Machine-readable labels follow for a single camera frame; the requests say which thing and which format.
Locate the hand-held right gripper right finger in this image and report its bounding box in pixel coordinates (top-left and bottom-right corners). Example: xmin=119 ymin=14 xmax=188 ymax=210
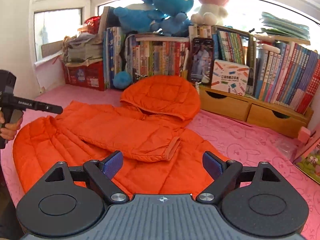
xmin=196 ymin=151 xmax=282 ymax=203

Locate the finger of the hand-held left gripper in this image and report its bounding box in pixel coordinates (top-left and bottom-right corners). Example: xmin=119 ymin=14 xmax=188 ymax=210
xmin=35 ymin=101 xmax=63 ymax=115

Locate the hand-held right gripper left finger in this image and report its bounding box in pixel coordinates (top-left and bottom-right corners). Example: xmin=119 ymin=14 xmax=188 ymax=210
xmin=45 ymin=150 xmax=130 ymax=203

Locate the orange puffer jacket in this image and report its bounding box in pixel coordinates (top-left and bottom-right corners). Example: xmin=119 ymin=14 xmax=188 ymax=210
xmin=12 ymin=75 xmax=232 ymax=200

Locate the person's left hand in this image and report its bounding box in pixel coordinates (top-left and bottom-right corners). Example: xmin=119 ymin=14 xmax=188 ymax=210
xmin=0 ymin=112 xmax=21 ymax=140

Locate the white paper sheet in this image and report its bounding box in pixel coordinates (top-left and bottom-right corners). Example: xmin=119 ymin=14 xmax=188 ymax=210
xmin=34 ymin=52 xmax=65 ymax=90

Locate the large red plastic crate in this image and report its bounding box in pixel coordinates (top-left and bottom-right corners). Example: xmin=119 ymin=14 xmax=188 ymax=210
xmin=62 ymin=61 xmax=105 ymax=92

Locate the stack of paper workbooks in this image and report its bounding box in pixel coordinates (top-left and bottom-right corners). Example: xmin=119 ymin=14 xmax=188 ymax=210
xmin=64 ymin=32 xmax=103 ymax=67

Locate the clear plastic bag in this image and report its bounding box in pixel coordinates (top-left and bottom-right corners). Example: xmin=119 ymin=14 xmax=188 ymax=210
xmin=275 ymin=139 xmax=298 ymax=160

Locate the wooden drawer organizer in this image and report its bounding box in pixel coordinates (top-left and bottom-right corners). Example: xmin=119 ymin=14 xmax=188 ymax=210
xmin=197 ymin=82 xmax=314 ymax=138

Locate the blue plush ball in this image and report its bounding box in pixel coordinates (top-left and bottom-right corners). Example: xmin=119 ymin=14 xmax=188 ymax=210
xmin=113 ymin=71 xmax=132 ymax=89

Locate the row of tall thin books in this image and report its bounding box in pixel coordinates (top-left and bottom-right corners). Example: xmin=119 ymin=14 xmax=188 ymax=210
xmin=102 ymin=26 xmax=127 ymax=89

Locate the white printed cardboard box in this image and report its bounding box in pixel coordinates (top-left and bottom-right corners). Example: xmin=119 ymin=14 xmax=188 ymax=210
xmin=211 ymin=59 xmax=250 ymax=96

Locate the small red plastic basket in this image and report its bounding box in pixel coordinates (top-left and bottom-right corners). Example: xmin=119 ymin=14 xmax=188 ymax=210
xmin=84 ymin=16 xmax=102 ymax=33

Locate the pink house-shaped toy case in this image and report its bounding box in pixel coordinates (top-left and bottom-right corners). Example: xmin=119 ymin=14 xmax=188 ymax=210
xmin=294 ymin=126 xmax=320 ymax=180

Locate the grey flat board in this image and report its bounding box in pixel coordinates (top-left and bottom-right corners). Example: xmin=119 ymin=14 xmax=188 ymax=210
xmin=101 ymin=6 xmax=118 ymax=38

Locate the row of thick paperback books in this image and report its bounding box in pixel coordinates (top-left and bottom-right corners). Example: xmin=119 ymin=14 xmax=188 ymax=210
xmin=125 ymin=34 xmax=190 ymax=78

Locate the row of pastel and red books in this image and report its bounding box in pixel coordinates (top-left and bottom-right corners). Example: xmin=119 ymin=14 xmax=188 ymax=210
xmin=255 ymin=42 xmax=320 ymax=114

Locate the row of green-spined books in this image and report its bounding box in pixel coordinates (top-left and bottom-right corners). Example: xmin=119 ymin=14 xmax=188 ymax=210
xmin=189 ymin=25 xmax=253 ymax=65

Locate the blue dolphin plush toy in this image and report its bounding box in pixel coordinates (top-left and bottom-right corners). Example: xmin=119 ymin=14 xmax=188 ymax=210
xmin=114 ymin=4 xmax=165 ymax=33

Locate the white plastic tool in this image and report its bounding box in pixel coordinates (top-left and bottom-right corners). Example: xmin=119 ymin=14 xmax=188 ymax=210
xmin=255 ymin=34 xmax=280 ymax=53

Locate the small blue plush toy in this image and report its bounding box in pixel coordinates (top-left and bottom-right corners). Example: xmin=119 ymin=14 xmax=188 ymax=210
xmin=152 ymin=12 xmax=190 ymax=37

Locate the stack of teal booklets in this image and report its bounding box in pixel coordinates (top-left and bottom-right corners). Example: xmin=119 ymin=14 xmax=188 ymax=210
xmin=259 ymin=11 xmax=310 ymax=43

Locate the white and pink plush toy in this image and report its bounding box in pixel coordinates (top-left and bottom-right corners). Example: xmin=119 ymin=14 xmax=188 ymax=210
xmin=191 ymin=0 xmax=232 ymax=25

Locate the white window frame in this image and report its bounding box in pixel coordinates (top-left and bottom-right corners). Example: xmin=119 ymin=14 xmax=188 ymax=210
xmin=30 ymin=0 xmax=105 ymax=55

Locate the black strap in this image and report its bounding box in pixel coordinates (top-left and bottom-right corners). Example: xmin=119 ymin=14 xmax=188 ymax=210
xmin=122 ymin=34 xmax=137 ymax=68

